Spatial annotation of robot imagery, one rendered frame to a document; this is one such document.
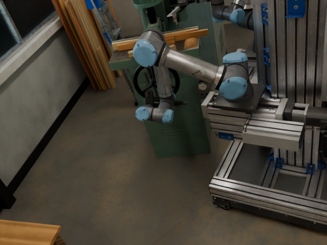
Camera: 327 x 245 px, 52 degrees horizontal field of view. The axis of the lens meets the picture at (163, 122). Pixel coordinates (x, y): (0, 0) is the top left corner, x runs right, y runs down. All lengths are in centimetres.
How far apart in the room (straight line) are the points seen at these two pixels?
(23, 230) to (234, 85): 129
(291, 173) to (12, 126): 219
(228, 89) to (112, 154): 163
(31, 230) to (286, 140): 134
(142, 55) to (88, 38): 213
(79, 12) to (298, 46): 237
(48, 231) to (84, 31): 225
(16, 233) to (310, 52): 170
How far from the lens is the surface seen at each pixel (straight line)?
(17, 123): 314
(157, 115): 176
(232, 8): 193
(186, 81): 226
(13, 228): 202
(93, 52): 369
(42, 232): 190
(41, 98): 339
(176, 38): 229
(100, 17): 305
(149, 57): 152
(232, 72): 155
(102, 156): 297
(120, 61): 225
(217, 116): 185
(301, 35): 170
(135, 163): 277
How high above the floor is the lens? 184
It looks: 37 degrees down
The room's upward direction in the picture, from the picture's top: 16 degrees counter-clockwise
